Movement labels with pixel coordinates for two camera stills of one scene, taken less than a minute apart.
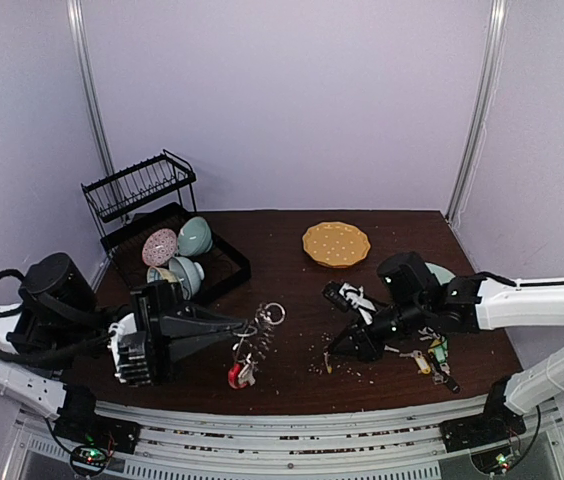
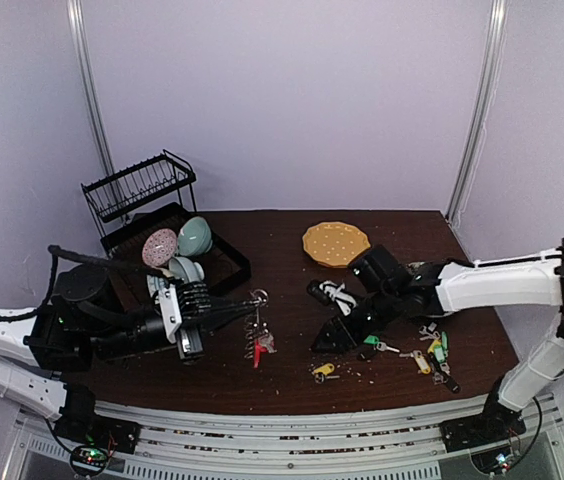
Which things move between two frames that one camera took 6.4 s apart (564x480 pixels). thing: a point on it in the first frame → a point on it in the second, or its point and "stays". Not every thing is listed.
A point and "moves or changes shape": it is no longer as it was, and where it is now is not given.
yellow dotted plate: [335, 244] stays
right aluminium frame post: [490, 85] stays
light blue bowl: [188, 274] stays
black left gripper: [157, 306] → [195, 312]
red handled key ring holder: [256, 345] moves or changes shape
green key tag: [441, 352] stays
